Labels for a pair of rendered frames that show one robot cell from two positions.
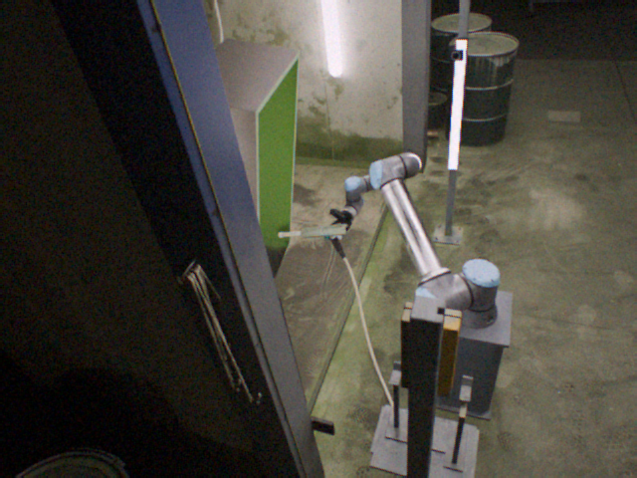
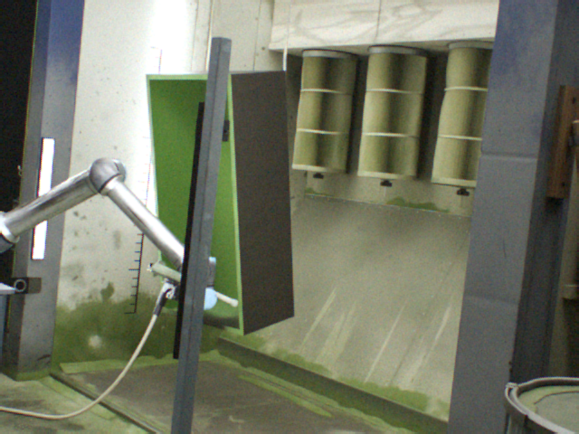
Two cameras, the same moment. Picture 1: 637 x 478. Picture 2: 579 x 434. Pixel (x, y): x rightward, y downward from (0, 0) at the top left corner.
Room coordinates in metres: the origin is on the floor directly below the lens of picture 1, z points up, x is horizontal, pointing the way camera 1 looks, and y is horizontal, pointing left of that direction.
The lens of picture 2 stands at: (3.81, -3.34, 1.26)
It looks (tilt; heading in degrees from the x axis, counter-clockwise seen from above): 3 degrees down; 112
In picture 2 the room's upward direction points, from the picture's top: 6 degrees clockwise
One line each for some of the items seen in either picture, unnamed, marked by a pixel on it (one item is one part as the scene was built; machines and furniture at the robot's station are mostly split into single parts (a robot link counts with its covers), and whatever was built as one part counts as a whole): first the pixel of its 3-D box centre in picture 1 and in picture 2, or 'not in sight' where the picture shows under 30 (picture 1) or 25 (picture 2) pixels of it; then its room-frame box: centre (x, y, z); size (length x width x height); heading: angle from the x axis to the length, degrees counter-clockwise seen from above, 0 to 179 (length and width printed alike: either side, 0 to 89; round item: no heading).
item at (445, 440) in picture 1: (426, 415); not in sight; (0.70, -0.25, 0.95); 0.26 x 0.15 x 0.32; 64
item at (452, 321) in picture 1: (428, 353); not in sight; (0.60, -0.21, 1.42); 0.12 x 0.06 x 0.26; 64
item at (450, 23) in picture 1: (461, 24); not in sight; (4.56, -1.73, 0.86); 0.54 x 0.54 x 0.01
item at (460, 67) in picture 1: (457, 109); (194, 231); (2.51, -0.97, 1.02); 0.06 x 0.02 x 0.83; 64
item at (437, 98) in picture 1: (431, 112); not in sight; (4.26, -1.37, 0.14); 0.31 x 0.29 x 0.28; 154
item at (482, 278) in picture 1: (478, 284); not in sight; (1.30, -0.65, 0.83); 0.17 x 0.15 x 0.18; 104
